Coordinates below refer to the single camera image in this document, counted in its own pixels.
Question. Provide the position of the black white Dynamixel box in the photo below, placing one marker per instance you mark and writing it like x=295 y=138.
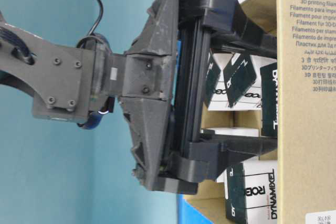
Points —
x=242 y=83
x=269 y=100
x=215 y=93
x=250 y=191

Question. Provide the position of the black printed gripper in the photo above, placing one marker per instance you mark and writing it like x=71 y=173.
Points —
x=159 y=85

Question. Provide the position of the brown cardboard box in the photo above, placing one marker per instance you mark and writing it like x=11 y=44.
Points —
x=306 y=136

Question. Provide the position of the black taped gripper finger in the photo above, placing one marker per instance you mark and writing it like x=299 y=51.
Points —
x=229 y=25
x=211 y=154

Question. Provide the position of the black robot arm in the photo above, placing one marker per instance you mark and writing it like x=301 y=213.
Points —
x=70 y=84

